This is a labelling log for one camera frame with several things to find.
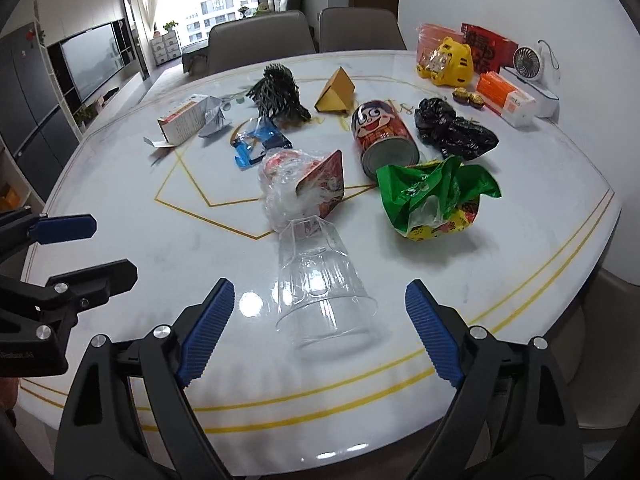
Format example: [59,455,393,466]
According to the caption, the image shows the wall television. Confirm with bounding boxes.
[61,24,125,101]

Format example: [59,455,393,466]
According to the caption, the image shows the clear plastic cup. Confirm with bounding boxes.
[276,216,378,356]

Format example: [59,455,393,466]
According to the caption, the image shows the red cartoon drink can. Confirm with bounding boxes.
[352,100,420,181]

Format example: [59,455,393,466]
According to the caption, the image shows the gold wrapped chocolate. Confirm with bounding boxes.
[468,92,485,110]
[452,87,470,104]

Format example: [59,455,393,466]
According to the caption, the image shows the yellow tiger figurine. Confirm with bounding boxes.
[416,37,474,88]

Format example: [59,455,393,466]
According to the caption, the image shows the clear crumpled plastic bag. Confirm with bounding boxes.
[258,148,345,233]

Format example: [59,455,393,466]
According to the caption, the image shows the gold triangular cardboard box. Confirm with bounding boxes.
[314,67,355,113]

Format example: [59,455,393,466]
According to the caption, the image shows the white base box under fan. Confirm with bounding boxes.
[499,66,560,118]

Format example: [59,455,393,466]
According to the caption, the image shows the blue clear plastic wrapper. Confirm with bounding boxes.
[230,117,292,170]

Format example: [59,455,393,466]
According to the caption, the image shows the person's left hand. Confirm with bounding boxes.
[0,377,20,411]

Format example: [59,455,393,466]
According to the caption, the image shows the white drawer cabinet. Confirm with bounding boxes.
[151,30,182,66]

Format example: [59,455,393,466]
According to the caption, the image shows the pink container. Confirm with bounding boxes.
[416,24,464,67]

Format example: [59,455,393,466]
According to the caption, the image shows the black crumpled plastic bag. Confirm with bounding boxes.
[414,98,499,162]

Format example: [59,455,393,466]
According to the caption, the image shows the grey chair near side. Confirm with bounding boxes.
[546,268,639,432]

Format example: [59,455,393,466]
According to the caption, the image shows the green snack bag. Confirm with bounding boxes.
[376,156,501,242]

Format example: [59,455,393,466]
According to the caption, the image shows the grey dining chair right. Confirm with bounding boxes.
[319,6,407,52]

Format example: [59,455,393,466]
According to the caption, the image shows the red paper packet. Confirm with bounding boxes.
[461,23,518,74]

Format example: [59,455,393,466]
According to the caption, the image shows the grey dining chair left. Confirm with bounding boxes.
[207,11,316,75]

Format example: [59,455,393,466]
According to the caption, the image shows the small white desk fan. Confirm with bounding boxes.
[513,39,560,81]

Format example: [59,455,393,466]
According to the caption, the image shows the white orange medicine box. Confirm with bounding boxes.
[143,94,208,148]

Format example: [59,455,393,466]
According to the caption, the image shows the grey dining chair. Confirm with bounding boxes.
[207,11,316,75]
[319,6,407,52]

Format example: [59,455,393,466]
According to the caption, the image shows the black foam fruit net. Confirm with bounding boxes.
[246,63,311,122]

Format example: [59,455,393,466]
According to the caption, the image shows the dark grey refrigerator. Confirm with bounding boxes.
[0,22,82,168]

